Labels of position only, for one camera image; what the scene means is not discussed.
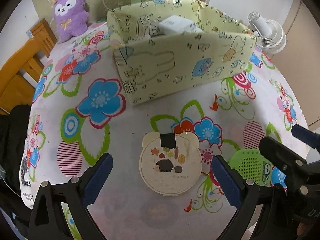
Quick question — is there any black clothing on chair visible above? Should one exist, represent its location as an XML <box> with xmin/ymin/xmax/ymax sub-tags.
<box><xmin>1</xmin><ymin>105</ymin><xmax>31</xmax><ymax>235</ymax></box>

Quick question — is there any green perforated panda speaker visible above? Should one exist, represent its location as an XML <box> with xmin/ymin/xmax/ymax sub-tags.
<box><xmin>228</xmin><ymin>148</ymin><xmax>273</xmax><ymax>186</ymax></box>

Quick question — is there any round hedgehog compact mirror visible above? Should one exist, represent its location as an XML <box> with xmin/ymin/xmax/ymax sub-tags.
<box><xmin>139</xmin><ymin>132</ymin><xmax>202</xmax><ymax>196</ymax></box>

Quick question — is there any purple plush bunny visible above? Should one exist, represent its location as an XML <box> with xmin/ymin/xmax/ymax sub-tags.
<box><xmin>54</xmin><ymin>0</ymin><xmax>89</xmax><ymax>43</ymax></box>

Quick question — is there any patterned cardboard storage box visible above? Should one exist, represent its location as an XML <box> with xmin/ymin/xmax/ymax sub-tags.
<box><xmin>107</xmin><ymin>0</ymin><xmax>257</xmax><ymax>105</ymax></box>

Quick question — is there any white floor fan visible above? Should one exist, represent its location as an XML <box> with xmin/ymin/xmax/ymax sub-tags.
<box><xmin>247</xmin><ymin>11</ymin><xmax>287</xmax><ymax>55</ymax></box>

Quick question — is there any wooden chair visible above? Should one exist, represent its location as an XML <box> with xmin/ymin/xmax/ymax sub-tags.
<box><xmin>0</xmin><ymin>19</ymin><xmax>57</xmax><ymax>115</ymax></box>

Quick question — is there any white printed tote bag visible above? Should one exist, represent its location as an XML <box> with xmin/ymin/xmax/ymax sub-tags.
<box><xmin>18</xmin><ymin>152</ymin><xmax>36</xmax><ymax>209</ymax></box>

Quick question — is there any white 45W charger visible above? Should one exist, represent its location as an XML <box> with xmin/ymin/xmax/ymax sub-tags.
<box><xmin>158</xmin><ymin>15</ymin><xmax>203</xmax><ymax>35</ymax></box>

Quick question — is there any floral tablecloth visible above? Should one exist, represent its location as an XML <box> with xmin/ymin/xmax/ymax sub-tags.
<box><xmin>23</xmin><ymin>23</ymin><xmax>309</xmax><ymax>239</ymax></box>

